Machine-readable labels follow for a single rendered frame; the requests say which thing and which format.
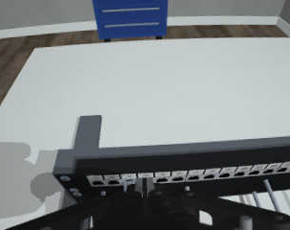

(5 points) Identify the dark grey patch panel rack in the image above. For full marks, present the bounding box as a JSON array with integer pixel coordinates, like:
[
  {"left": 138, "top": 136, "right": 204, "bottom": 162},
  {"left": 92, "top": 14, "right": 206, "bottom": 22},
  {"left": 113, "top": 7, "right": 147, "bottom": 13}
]
[{"left": 52, "top": 115, "right": 290, "bottom": 212}]

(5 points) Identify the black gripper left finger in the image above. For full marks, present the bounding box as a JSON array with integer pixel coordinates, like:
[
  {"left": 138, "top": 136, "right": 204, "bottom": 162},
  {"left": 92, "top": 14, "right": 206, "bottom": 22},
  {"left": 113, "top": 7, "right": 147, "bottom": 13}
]
[{"left": 5, "top": 177, "right": 146, "bottom": 230}]

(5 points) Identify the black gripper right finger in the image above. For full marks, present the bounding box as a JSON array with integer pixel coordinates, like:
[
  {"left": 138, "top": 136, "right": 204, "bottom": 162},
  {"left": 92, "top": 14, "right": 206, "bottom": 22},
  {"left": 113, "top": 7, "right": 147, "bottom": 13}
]
[{"left": 145, "top": 177, "right": 290, "bottom": 230}]

